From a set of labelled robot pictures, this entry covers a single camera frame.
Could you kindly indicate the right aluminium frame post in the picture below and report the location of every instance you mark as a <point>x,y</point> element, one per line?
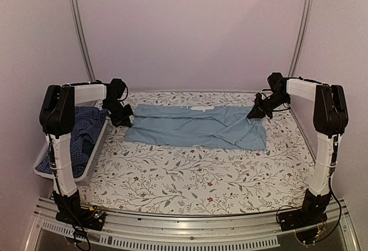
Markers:
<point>306,11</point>

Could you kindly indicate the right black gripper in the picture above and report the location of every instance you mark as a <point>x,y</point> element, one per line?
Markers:
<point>259,110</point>

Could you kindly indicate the light blue t-shirt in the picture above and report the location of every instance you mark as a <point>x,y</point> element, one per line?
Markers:
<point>217,127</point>

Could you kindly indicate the left aluminium frame post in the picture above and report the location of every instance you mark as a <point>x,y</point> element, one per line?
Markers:
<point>76,16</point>

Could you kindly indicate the front aluminium rail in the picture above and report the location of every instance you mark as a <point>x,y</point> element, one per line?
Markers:
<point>124,230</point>

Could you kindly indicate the aluminium frame post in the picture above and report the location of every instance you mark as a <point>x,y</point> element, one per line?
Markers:
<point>76,16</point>
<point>306,11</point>

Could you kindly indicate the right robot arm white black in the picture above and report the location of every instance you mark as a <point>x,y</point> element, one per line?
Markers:
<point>330,119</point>

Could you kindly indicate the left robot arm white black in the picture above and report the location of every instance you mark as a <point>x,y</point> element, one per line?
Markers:
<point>73,117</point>

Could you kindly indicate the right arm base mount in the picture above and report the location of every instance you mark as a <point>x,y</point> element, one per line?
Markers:
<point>299,218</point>

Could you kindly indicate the dark blue checkered shirt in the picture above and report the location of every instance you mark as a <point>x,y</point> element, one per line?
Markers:
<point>88,125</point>

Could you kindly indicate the white plastic laundry basket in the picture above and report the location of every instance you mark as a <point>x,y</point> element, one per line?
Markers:
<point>85,178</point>

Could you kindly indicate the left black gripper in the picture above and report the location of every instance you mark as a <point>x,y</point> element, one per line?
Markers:
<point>126,118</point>

